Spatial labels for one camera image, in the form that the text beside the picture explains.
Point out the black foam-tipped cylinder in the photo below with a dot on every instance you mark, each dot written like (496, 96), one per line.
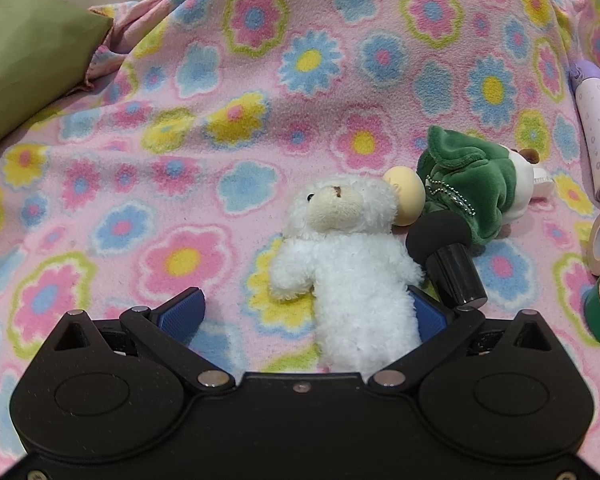
(455, 270)

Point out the beige wooden egg toy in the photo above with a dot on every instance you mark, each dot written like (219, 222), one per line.
(405, 195)

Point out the pink floral fleece blanket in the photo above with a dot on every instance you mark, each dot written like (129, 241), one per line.
(180, 160)

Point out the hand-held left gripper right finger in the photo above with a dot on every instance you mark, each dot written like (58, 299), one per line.
(430, 317)

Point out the plush doll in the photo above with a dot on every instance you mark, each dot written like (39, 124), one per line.
(470, 175)

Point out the white plush teddy bear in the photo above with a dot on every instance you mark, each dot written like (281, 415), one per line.
(350, 280)

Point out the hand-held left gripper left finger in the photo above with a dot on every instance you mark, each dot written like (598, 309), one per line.
(182, 312)

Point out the green printed pillow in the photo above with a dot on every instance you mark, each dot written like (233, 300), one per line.
(30, 60)

